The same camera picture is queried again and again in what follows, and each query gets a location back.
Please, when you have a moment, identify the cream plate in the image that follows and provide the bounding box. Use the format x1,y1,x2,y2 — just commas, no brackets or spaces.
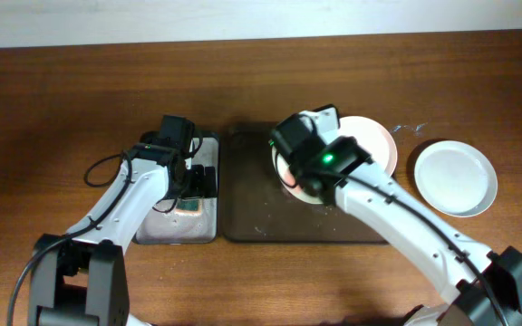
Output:
271,146,324,205

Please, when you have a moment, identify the green and orange sponge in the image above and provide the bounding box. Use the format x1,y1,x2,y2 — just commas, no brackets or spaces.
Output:
174,198,202,215

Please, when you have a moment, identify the pinkish white plate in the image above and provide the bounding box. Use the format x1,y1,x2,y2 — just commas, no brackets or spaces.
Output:
339,116,398,175

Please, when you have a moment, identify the pale grey plate front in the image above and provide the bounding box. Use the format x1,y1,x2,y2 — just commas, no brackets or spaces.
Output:
414,140,498,218

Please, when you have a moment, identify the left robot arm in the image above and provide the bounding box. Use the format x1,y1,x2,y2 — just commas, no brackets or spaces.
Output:
21,115,220,326

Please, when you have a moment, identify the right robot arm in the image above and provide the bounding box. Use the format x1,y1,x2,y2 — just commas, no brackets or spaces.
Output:
269,104,522,326

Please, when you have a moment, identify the small black soapy tray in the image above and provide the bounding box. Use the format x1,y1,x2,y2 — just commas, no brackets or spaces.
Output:
133,131,219,245

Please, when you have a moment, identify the brown plastic tray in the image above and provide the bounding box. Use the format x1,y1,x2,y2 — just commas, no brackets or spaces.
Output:
218,122,387,245

